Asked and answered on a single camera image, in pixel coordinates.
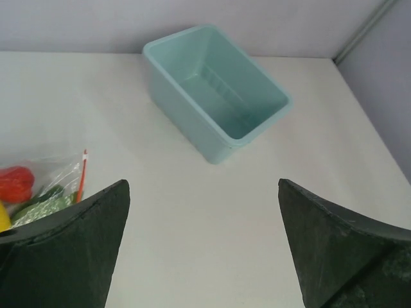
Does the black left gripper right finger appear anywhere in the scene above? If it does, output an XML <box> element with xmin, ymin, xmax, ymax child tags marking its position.
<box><xmin>278</xmin><ymin>179</ymin><xmax>410</xmax><ymax>307</ymax></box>

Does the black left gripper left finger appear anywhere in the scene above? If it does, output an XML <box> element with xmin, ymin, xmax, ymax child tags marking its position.
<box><xmin>1</xmin><ymin>180</ymin><xmax>130</xmax><ymax>307</ymax></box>

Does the green fake leafy vegetable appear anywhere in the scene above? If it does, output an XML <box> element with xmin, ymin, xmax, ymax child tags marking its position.
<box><xmin>11</xmin><ymin>185</ymin><xmax>79</xmax><ymax>228</ymax></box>

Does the yellow fake banana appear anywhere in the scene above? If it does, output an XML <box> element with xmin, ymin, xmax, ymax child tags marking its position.
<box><xmin>0</xmin><ymin>201</ymin><xmax>12</xmax><ymax>232</ymax></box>

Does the clear zip top bag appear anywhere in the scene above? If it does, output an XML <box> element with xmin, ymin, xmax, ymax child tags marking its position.
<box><xmin>1</xmin><ymin>150</ymin><xmax>88</xmax><ymax>235</ymax></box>

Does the light blue plastic bin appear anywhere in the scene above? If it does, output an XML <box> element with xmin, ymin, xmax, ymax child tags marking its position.
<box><xmin>143</xmin><ymin>25</ymin><xmax>292</xmax><ymax>164</ymax></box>

